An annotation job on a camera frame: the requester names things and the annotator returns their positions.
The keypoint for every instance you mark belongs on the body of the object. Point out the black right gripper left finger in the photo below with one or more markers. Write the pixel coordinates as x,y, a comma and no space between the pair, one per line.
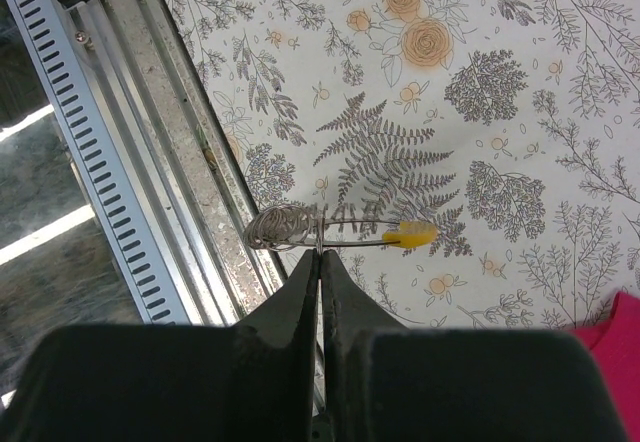
252,381

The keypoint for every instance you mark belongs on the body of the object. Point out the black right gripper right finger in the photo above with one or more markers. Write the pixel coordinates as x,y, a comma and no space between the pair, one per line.
387,382

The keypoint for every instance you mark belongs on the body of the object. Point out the large keyring with yellow grip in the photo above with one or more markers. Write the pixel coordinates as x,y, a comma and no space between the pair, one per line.
287,226

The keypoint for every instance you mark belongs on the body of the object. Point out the pink cloth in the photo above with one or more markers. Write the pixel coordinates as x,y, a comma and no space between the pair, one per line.
614,345

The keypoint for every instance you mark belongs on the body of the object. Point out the floral tablecloth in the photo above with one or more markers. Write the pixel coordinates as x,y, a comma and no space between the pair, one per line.
511,125

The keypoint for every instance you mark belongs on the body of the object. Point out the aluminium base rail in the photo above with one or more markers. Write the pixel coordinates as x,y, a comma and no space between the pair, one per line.
170,139

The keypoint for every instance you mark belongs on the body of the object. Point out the white slotted cable duct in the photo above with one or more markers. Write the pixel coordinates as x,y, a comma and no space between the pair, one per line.
109,188

